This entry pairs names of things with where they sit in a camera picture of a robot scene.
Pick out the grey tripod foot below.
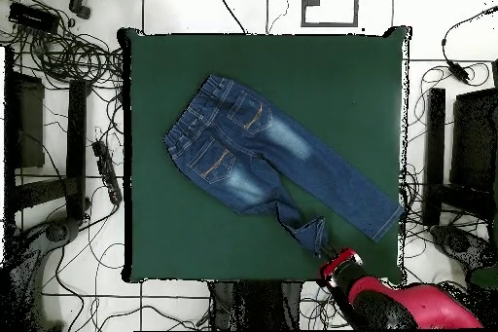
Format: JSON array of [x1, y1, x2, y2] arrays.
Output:
[[7, 216, 83, 331], [429, 224, 498, 290]]

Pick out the dark flat panel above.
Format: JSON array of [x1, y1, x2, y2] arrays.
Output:
[[450, 88, 498, 193], [15, 72, 46, 169]]

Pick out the black metal frame stand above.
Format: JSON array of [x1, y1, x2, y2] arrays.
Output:
[[422, 87, 498, 228], [3, 46, 92, 232]]

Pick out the black cable tangle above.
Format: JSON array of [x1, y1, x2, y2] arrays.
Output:
[[398, 164, 472, 290], [0, 0, 125, 92]]

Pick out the black rectangular device box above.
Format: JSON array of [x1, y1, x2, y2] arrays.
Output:
[[8, 1, 60, 33]]

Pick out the dark green pad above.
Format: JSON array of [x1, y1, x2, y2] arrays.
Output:
[[468, 265, 498, 290]]

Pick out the black cable with connector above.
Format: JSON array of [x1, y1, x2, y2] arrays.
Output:
[[441, 2, 498, 64]]

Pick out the black power strip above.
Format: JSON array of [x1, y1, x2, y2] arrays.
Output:
[[91, 139, 124, 205]]

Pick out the dark green tablecloth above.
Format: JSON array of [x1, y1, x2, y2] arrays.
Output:
[[116, 24, 413, 285]]

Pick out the blue denim jeans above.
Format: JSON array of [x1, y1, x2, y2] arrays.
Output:
[[162, 73, 406, 258]]

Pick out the thin black floor cable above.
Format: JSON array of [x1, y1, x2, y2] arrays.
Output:
[[266, 0, 291, 34]]

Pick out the grey rectangular floor frame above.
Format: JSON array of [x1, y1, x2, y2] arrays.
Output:
[[300, 0, 360, 28]]

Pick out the black power adapter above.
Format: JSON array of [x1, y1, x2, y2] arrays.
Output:
[[445, 59, 473, 85]]

